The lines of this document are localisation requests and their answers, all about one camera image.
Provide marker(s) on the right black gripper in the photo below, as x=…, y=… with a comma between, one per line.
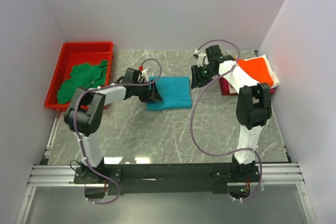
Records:
x=196, y=72

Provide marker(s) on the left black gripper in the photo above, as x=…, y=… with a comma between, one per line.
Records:
x=151, y=95

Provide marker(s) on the teal t shirt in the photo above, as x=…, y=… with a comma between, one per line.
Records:
x=175, y=92

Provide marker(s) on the orange t shirt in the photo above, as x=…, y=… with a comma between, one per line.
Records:
x=257, y=69

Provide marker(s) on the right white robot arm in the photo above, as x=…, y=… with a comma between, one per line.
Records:
x=253, y=108

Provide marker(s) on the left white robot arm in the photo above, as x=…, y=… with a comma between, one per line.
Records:
x=84, y=116

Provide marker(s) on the dark red folded t shirt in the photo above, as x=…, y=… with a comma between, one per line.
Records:
x=226, y=88

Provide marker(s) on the green t shirt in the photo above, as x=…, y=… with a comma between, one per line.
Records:
x=82, y=76

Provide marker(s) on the white folded t shirt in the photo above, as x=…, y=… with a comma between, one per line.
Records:
x=272, y=73

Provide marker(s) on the red plastic bin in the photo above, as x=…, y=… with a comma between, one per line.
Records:
x=72, y=54

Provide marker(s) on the black base beam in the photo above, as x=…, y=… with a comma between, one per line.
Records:
x=169, y=178

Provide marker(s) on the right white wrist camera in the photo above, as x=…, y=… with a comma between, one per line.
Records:
x=202, y=59

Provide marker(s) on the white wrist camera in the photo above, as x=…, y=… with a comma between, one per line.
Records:
x=202, y=59
x=144, y=74

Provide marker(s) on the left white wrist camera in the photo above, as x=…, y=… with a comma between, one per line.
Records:
x=144, y=74

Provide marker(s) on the aluminium frame rail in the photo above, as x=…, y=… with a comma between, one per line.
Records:
x=63, y=175

